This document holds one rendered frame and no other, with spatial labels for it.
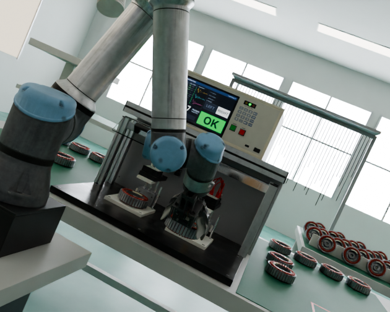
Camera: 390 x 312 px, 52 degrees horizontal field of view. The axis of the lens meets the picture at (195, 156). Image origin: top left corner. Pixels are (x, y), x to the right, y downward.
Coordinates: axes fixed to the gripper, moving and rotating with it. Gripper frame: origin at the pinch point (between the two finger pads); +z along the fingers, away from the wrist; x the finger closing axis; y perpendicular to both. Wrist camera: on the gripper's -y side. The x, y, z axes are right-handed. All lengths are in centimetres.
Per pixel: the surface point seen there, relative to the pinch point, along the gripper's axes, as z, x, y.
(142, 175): 11.4, -25.7, -22.1
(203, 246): 11.3, 7.1, -6.6
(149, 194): 21.2, -21.9, -24.3
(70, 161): 29, -61, -27
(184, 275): 4.7, 7.2, 11.5
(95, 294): 129, -43, -33
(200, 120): -6.4, -16.5, -45.2
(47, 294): 115, -60, -13
